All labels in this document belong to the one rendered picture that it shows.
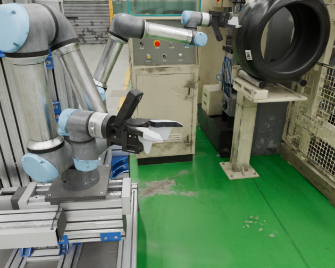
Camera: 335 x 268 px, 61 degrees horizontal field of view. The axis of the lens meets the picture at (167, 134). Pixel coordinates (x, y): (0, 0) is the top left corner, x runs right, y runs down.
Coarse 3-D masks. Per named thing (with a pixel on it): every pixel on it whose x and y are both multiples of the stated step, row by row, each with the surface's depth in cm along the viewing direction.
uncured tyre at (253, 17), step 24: (264, 0) 158; (288, 0) 156; (312, 0) 158; (240, 24) 170; (264, 24) 159; (312, 24) 184; (240, 48) 172; (288, 48) 198; (312, 48) 185; (264, 72) 172; (288, 72) 174
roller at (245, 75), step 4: (240, 72) 202; (244, 72) 198; (240, 76) 202; (244, 76) 195; (248, 76) 190; (252, 76) 187; (248, 80) 189; (252, 80) 184; (256, 80) 179; (260, 80) 177; (256, 84) 178; (260, 84) 175; (264, 84) 175
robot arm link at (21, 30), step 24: (0, 24) 72; (24, 24) 72; (48, 24) 79; (0, 48) 74; (24, 48) 75; (24, 72) 79; (24, 96) 82; (48, 96) 85; (48, 120) 87; (48, 144) 88; (24, 168) 91; (48, 168) 88
